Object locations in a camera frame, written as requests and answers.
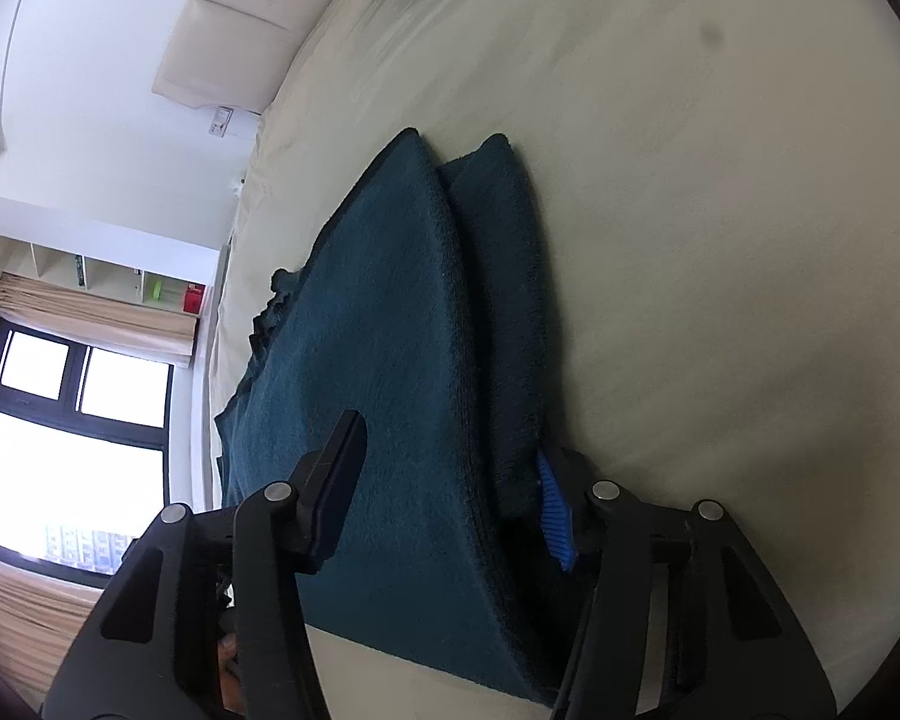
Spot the cream padded headboard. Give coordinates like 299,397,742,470
154,0,361,113

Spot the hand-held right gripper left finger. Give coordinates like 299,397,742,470
41,409,368,720

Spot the dark green sweater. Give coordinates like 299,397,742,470
214,130,601,706

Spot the white shelf unit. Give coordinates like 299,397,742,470
0,191,222,316

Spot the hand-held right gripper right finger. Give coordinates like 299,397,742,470
534,446,841,720

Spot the bed with beige sheet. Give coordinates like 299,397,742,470
202,0,900,720

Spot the beige curtain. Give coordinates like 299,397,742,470
0,274,198,368

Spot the black framed window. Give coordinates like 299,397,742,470
0,319,177,590

